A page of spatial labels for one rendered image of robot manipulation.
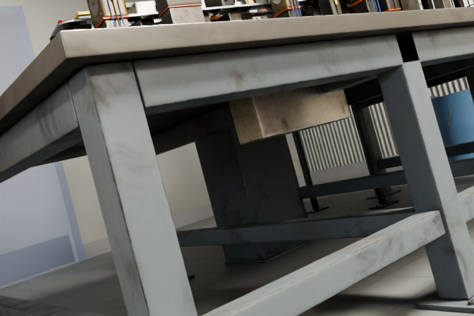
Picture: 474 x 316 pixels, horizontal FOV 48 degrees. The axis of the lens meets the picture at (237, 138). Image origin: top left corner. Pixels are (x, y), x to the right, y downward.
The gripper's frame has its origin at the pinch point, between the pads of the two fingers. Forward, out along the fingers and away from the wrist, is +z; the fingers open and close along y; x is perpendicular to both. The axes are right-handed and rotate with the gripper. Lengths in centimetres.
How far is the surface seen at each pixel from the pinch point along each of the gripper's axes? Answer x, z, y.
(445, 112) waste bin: 182, 68, -103
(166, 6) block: -88, 10, 20
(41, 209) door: -86, 60, -280
